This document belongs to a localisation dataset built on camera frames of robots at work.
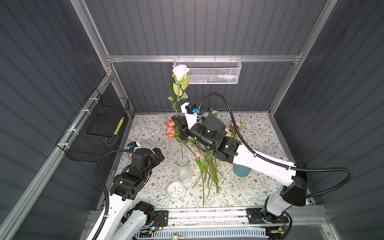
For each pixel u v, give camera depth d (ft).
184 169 2.32
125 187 1.52
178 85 1.71
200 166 2.98
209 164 2.98
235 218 2.47
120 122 2.53
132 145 2.00
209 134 1.62
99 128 2.38
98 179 1.60
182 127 1.77
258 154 1.52
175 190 2.61
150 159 1.78
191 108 1.60
